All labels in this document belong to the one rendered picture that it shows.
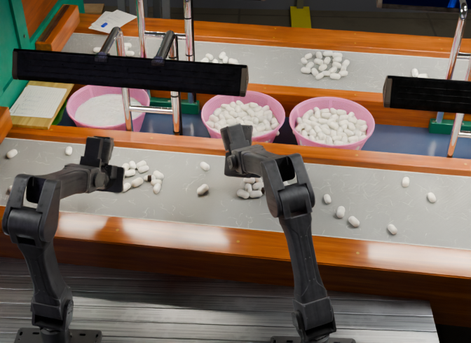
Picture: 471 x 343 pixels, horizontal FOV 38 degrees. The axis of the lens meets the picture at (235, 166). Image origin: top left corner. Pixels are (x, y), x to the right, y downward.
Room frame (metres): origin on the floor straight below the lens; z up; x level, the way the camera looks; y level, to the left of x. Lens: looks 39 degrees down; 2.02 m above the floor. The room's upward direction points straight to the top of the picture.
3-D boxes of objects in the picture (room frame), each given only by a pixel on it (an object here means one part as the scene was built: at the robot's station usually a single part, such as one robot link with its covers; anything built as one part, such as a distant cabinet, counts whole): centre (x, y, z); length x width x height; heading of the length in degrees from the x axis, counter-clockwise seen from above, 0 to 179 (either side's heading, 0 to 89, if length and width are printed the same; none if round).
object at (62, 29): (2.23, 0.64, 0.83); 0.30 x 0.06 x 0.07; 173
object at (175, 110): (1.64, 0.26, 0.90); 0.20 x 0.19 x 0.45; 83
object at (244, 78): (1.56, 0.28, 1.08); 0.62 x 0.08 x 0.07; 83
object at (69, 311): (1.01, 0.42, 0.77); 0.09 x 0.06 x 0.06; 77
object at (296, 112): (1.77, -0.30, 0.72); 0.27 x 0.27 x 0.10
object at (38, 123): (1.89, 0.63, 0.77); 0.33 x 0.15 x 0.01; 173
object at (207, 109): (1.81, -0.02, 0.72); 0.27 x 0.27 x 0.10
